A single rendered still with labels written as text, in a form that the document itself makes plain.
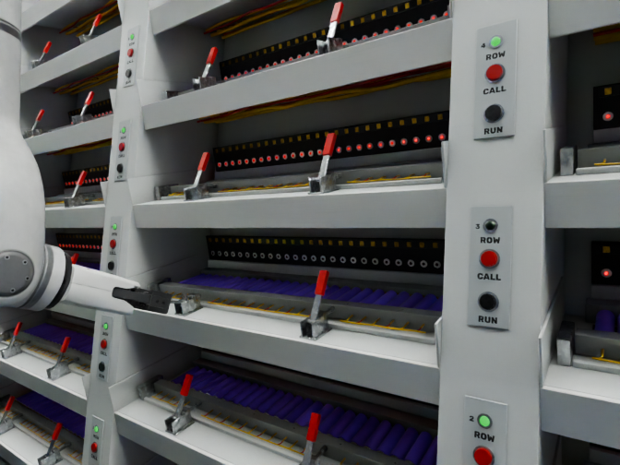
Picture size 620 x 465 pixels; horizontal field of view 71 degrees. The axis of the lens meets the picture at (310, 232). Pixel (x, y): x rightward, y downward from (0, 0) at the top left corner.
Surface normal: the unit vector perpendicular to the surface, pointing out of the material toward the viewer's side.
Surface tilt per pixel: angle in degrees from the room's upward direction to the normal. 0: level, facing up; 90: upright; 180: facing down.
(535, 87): 90
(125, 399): 90
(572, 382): 18
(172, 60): 90
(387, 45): 108
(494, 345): 90
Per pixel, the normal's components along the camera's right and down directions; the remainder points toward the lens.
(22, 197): 0.85, -0.22
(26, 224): 0.93, -0.01
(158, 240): 0.81, 0.00
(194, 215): -0.58, 0.22
